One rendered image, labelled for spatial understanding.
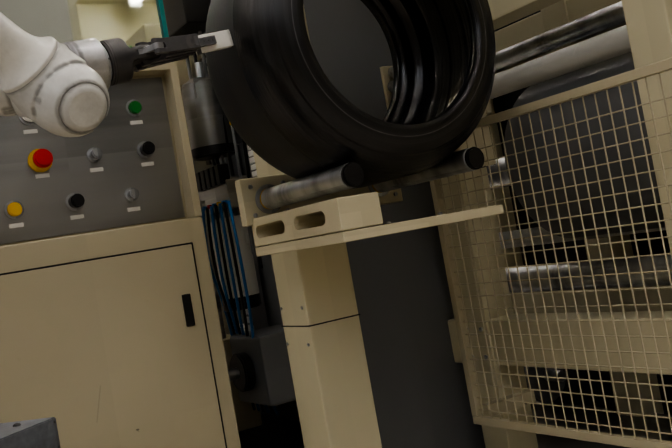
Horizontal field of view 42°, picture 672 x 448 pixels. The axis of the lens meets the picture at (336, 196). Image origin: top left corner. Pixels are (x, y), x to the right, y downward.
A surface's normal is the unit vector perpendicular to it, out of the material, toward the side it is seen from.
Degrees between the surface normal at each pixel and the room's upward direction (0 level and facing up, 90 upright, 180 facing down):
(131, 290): 90
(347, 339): 90
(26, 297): 90
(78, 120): 117
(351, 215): 90
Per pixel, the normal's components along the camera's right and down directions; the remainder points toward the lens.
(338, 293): 0.50, -0.13
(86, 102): 0.65, 0.37
